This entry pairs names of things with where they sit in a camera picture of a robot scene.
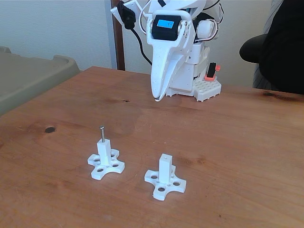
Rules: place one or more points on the silver metal screw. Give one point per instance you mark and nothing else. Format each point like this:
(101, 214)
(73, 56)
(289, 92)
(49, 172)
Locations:
(102, 134)

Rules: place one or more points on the black office chair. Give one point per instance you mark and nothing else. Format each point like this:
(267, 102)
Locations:
(251, 50)

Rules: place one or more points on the person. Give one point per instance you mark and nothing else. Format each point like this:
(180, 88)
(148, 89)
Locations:
(285, 47)

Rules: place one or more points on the beige plastic bin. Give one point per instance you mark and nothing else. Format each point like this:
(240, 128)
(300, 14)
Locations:
(28, 76)

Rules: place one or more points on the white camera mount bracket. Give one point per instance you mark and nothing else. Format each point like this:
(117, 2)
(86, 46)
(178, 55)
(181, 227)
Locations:
(135, 6)

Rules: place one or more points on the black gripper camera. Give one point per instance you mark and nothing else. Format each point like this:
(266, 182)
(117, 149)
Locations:
(127, 16)

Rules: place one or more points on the white cross-base post stand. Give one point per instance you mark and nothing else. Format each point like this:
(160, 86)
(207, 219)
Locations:
(103, 152)
(165, 168)

